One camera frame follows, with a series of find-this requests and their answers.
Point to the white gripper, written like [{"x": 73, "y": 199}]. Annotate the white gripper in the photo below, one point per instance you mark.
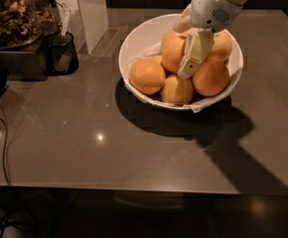
[{"x": 211, "y": 11}]

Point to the orange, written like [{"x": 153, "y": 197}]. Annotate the orange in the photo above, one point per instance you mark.
[
  {"x": 223, "y": 46},
  {"x": 172, "y": 50},
  {"x": 211, "y": 78},
  {"x": 176, "y": 90},
  {"x": 147, "y": 76}
]

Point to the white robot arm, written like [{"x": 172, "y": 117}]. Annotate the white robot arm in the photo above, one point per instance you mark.
[{"x": 201, "y": 20}]

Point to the white bowl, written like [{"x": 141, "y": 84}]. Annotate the white bowl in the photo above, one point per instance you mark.
[{"x": 154, "y": 29}]

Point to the white pillar block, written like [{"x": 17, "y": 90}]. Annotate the white pillar block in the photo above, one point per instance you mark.
[{"x": 88, "y": 23}]

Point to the black mesh cup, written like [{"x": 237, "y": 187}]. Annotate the black mesh cup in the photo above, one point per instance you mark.
[{"x": 61, "y": 54}]

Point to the dark metal stand box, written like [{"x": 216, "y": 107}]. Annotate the dark metal stand box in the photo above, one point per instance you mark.
[{"x": 28, "y": 63}]

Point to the glass jar of granola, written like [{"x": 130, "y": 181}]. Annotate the glass jar of granola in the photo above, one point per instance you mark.
[{"x": 19, "y": 24}]

